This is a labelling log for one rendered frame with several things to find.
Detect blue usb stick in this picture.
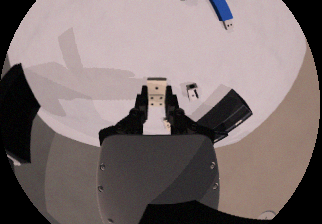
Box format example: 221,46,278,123
209,0,234,30

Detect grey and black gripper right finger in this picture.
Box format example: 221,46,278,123
165,85,215,145

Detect beige domino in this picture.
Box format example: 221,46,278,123
164,118,171,131
147,78,167,107

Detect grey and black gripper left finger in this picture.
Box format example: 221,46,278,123
99,85,149,147

